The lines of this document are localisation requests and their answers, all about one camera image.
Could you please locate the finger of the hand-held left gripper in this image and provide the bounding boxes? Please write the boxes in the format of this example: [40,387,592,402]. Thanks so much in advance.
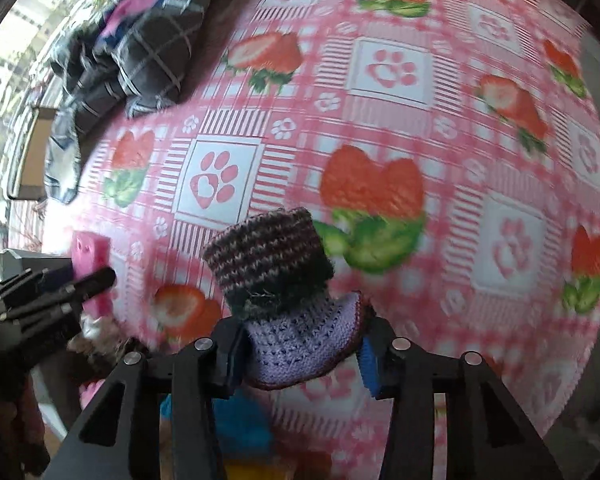
[0,266,118,356]
[0,267,76,311]

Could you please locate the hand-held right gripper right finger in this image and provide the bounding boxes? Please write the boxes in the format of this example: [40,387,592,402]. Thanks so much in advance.
[357,317,563,480]

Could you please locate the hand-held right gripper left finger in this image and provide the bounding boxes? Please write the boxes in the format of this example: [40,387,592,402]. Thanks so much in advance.
[45,317,248,480]

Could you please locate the pink furry pouch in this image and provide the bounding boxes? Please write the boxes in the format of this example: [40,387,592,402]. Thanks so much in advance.
[71,230,113,321]

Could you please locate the grey storage box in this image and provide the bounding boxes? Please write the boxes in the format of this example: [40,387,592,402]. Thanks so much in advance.
[0,247,76,281]

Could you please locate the cream fluffy plush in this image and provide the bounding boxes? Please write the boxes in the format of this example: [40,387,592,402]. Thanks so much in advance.
[77,312,123,356]

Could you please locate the striped purple knitted sock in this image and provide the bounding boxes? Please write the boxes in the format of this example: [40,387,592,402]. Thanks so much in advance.
[202,207,378,391]

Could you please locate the yellow soft item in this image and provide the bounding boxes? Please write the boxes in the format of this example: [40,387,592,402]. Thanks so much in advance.
[220,455,301,480]

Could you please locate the blue fleece garment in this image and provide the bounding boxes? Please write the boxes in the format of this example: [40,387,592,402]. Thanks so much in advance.
[160,390,276,461]

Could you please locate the pink fuzzy sock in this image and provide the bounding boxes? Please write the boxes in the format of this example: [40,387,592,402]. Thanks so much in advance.
[80,377,106,411]

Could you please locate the light wooden stool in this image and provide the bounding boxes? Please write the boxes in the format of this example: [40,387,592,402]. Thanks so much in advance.
[7,107,56,201]

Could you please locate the strawberry printed pink tablecloth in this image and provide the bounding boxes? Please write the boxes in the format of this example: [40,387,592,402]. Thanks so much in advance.
[10,0,600,480]

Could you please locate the grey plaid garment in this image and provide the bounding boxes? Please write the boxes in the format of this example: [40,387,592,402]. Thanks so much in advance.
[44,0,213,206]

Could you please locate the purple pink cloth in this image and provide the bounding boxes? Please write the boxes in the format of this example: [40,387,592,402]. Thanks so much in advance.
[105,0,168,36]

